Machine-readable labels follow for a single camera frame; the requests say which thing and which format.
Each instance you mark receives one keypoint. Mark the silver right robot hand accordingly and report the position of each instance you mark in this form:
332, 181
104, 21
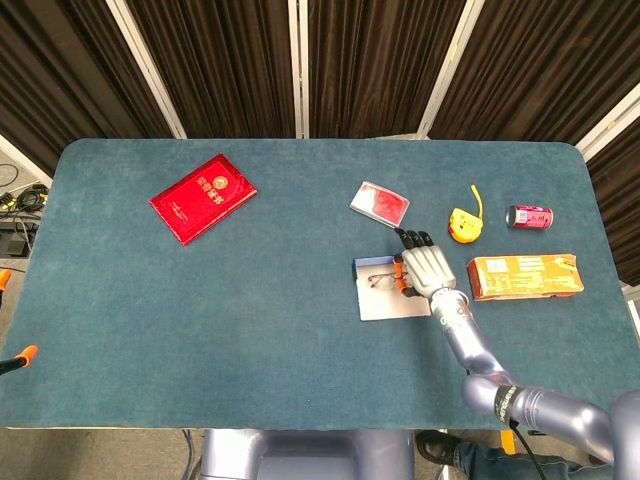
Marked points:
427, 270

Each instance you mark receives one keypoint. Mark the thin metal-frame eyeglasses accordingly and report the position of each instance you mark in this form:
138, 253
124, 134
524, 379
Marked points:
380, 282

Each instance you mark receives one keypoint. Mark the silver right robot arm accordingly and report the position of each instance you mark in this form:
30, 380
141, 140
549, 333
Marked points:
470, 345

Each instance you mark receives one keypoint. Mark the yellow tape measure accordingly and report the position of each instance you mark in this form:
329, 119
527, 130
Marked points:
462, 225

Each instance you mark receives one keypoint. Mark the small red white packet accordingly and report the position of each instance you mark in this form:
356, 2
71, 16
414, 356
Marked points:
382, 205

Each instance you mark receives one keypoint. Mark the orange carton box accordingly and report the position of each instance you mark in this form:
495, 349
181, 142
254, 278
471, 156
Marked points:
525, 277

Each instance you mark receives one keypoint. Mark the red soda can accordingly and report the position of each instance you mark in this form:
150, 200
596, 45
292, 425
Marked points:
530, 217

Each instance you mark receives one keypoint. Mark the black shoe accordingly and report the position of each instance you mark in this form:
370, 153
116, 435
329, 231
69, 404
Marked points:
435, 447

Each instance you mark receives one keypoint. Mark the person's leg in jeans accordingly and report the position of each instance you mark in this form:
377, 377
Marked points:
480, 460

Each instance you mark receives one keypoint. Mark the dark brown curtain panel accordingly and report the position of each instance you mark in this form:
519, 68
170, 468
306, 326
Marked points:
60, 75
375, 65
622, 210
540, 65
220, 65

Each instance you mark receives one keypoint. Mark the grey robot torso base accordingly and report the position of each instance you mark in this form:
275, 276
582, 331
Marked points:
300, 455

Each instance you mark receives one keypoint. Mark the blue table cloth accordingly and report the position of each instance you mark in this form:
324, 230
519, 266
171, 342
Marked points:
200, 325

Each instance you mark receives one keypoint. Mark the red certificate booklet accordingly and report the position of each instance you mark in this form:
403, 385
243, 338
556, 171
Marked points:
200, 200

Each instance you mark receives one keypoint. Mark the orange-tipped black clamp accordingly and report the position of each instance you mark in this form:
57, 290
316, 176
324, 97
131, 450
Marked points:
4, 280
25, 354

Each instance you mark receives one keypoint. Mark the black floor power box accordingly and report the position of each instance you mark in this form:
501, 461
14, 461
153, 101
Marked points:
15, 240

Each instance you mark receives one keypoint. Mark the white screen frame post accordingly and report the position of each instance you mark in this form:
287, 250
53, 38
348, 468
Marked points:
145, 70
298, 70
447, 70
25, 160
607, 125

